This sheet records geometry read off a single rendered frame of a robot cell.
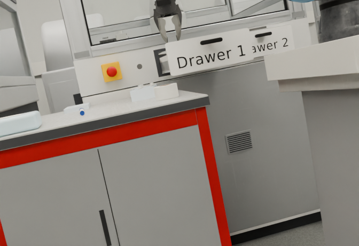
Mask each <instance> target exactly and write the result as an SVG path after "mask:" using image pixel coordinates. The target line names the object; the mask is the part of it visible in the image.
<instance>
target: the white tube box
mask: <svg viewBox="0 0 359 246"><path fill-rule="evenodd" d="M156 86H157V85H156V84H155V85H154V86H152V87H151V86H145V87H144V88H142V89H138V88H136V89H133V90H131V91H130V95H131V99H132V102H135V101H141V100H146V99H151V98H155V94H154V87H156Z"/></svg>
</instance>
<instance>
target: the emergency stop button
mask: <svg viewBox="0 0 359 246"><path fill-rule="evenodd" d="M106 72H107V75H108V76H110V77H114V76H115V75H116V74H117V69H116V68H115V67H108V69H107V71H106Z"/></svg>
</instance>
